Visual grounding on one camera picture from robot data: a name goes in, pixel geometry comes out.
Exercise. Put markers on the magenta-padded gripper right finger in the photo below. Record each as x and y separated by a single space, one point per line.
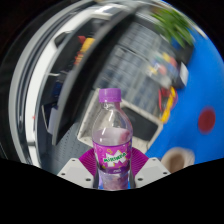
151 171

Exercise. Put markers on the clear bottle with purple cap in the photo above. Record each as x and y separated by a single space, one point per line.
112 143

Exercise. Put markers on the beige ribbed cup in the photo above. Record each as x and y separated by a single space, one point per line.
178 160

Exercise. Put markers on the grey small-parts drawer cabinet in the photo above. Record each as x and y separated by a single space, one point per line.
146 41
123 73

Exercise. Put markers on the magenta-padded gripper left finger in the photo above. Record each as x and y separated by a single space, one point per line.
75 173

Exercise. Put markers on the black box with white label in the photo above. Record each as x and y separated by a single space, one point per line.
181 75

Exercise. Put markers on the flat round red coaster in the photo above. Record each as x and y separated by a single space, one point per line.
207 120

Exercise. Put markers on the green potted plant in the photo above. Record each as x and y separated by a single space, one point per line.
173 23

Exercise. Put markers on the black wall shelf with equipment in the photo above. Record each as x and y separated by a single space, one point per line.
86 66

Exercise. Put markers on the beige perforated tray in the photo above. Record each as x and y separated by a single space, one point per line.
88 123

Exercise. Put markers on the black rectangular speaker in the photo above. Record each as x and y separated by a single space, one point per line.
141 125

